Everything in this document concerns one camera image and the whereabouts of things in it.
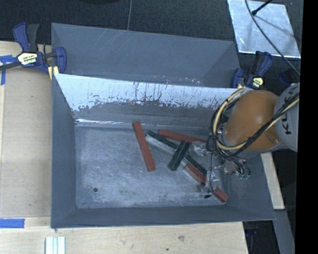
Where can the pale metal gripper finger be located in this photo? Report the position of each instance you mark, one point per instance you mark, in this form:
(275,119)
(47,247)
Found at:
(210,181)
(200,149)

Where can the red-brown flat block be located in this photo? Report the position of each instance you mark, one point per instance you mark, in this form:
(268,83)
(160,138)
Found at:
(179,136)
(196,174)
(144,146)

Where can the short dark green flat block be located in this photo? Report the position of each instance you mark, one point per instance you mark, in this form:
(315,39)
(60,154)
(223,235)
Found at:
(178,156)

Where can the long dark green flat block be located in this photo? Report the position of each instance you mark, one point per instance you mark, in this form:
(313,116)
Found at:
(161,139)

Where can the grey metal bin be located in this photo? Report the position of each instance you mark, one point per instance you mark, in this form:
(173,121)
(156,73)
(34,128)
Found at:
(126,174)

